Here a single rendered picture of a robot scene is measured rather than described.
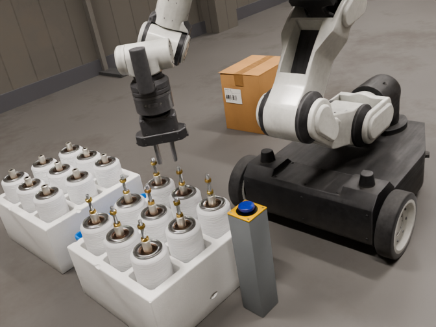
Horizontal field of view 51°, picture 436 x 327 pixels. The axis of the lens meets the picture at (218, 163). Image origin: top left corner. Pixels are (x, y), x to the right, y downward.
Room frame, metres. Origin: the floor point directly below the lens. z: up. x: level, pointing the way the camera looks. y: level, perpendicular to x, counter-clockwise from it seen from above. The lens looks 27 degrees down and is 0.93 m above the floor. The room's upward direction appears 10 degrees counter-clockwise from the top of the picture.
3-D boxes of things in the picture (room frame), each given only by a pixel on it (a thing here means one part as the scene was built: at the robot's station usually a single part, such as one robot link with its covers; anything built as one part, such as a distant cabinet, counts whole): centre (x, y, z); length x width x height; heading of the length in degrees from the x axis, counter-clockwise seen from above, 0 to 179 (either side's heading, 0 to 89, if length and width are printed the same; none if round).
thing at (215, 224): (1.09, 0.03, 0.16); 0.10 x 0.10 x 0.18
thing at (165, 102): (1.01, 0.12, 0.56); 0.13 x 0.10 x 0.12; 92
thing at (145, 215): (1.09, 0.20, 0.25); 0.08 x 0.08 x 0.01
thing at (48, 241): (1.49, 0.56, 0.09); 0.39 x 0.39 x 0.18; 44
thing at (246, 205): (0.93, -0.05, 0.32); 0.04 x 0.04 x 0.02
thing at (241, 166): (1.43, -0.10, 0.10); 0.20 x 0.05 x 0.20; 135
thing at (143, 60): (0.99, 0.11, 0.68); 0.11 x 0.11 x 0.11; 86
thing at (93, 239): (1.10, 0.37, 0.16); 0.10 x 0.10 x 0.18
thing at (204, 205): (1.09, 0.03, 0.25); 0.08 x 0.08 x 0.01
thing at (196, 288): (1.09, 0.20, 0.09); 0.39 x 0.39 x 0.18; 42
